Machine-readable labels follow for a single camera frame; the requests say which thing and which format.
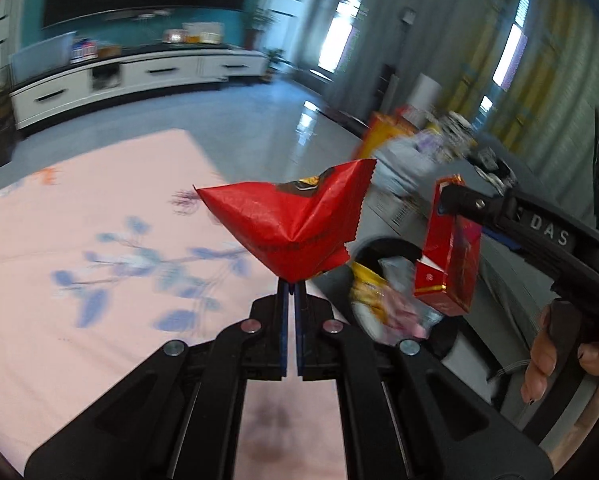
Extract desk calendar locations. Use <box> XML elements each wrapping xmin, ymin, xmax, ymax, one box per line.
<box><xmin>182</xmin><ymin>22</ymin><xmax>225</xmax><ymax>45</ymax></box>

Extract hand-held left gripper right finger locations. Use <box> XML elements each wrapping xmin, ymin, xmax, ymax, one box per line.
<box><xmin>294</xmin><ymin>280</ymin><xmax>555</xmax><ymax>480</ymax></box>

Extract white board panel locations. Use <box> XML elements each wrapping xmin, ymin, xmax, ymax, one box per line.
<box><xmin>412</xmin><ymin>72</ymin><xmax>443</xmax><ymax>111</ymax></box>

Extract red snack packet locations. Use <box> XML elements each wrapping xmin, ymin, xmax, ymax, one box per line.
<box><xmin>194</xmin><ymin>158</ymin><xmax>377</xmax><ymax>283</ymax></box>

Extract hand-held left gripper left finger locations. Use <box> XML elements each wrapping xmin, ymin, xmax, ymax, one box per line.
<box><xmin>24</xmin><ymin>277</ymin><xmax>293</xmax><ymax>480</ymax></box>

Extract black floor lamp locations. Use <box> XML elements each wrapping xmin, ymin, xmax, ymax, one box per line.
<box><xmin>382</xmin><ymin>6</ymin><xmax>415</xmax><ymax>111</ymax></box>

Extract small potted plant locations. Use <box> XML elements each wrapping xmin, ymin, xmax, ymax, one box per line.
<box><xmin>266</xmin><ymin>49</ymin><xmax>286</xmax><ymax>83</ymax></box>

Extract white plastic bag purple print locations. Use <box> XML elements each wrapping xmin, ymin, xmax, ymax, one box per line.
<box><xmin>369</xmin><ymin>127</ymin><xmax>450</xmax><ymax>196</ymax></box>

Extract black trash bin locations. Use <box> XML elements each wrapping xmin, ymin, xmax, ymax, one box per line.
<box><xmin>347</xmin><ymin>234</ymin><xmax>473</xmax><ymax>361</ymax></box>

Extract person's right hand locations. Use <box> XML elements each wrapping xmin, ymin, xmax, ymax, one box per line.
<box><xmin>521</xmin><ymin>306</ymin><xmax>599</xmax><ymax>406</ymax></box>

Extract grey curtain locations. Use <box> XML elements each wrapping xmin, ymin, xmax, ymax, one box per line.
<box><xmin>324</xmin><ymin>0</ymin><xmax>599</xmax><ymax>171</ymax></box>

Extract colourful small boxes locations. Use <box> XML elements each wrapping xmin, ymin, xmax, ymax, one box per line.
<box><xmin>70</xmin><ymin>37</ymin><xmax>100</xmax><ymax>63</ymax></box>

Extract pink white plastic wrapper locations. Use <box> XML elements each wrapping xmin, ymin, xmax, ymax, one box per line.
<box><xmin>374</xmin><ymin>255</ymin><xmax>445</xmax><ymax>343</ymax></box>

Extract red cardboard box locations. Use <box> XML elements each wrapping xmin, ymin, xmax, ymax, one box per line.
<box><xmin>413</xmin><ymin>174</ymin><xmax>483</xmax><ymax>317</ymax></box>

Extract tall potted plant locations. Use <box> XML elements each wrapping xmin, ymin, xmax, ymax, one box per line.
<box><xmin>250</xmin><ymin>7</ymin><xmax>275</xmax><ymax>51</ymax></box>

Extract large translucent storage bin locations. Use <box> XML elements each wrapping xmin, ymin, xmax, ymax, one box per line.
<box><xmin>7</xmin><ymin>32</ymin><xmax>78</xmax><ymax>83</ymax></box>

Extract white television stand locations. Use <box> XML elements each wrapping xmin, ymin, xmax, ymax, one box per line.
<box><xmin>10</xmin><ymin>42</ymin><xmax>270</xmax><ymax>131</ymax></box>

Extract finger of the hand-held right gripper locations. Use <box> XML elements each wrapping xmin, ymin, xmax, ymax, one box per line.
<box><xmin>437</xmin><ymin>182</ymin><xmax>517</xmax><ymax>221</ymax></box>

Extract yellow red shopping bag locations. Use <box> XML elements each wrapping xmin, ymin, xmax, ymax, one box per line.
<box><xmin>354</xmin><ymin>110</ymin><xmax>410</xmax><ymax>161</ymax></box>

